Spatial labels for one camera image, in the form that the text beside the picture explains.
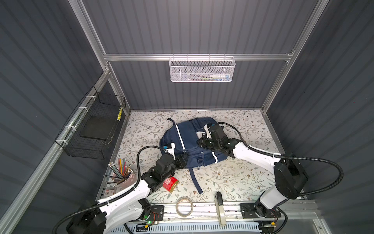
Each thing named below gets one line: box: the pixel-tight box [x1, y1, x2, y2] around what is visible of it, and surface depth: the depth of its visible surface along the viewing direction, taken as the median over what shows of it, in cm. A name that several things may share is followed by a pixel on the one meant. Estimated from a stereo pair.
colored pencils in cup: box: [103, 157, 137, 189], surface depth 79 cm
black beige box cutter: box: [214, 191, 226, 226], surface depth 73 cm
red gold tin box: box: [162, 175, 180, 193], surface depth 84 cm
